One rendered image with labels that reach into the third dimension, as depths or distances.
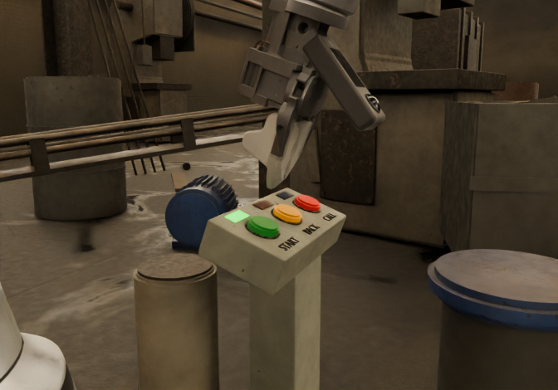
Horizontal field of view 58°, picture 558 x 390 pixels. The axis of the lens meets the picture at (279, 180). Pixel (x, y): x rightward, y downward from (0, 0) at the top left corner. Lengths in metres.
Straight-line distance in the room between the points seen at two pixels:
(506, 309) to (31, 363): 0.77
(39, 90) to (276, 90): 2.83
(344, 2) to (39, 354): 0.42
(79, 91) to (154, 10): 5.28
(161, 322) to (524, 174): 1.46
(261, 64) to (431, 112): 2.00
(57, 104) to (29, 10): 6.10
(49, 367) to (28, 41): 8.95
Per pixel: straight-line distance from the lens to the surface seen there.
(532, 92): 4.77
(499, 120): 1.88
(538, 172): 1.93
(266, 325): 0.70
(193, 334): 0.74
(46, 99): 3.30
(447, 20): 6.64
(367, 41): 2.75
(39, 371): 0.30
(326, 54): 0.55
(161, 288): 0.71
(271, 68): 0.56
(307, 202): 0.74
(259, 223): 0.61
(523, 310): 0.94
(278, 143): 0.55
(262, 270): 0.59
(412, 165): 2.57
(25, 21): 9.21
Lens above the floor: 0.76
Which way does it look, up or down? 10 degrees down
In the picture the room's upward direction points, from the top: straight up
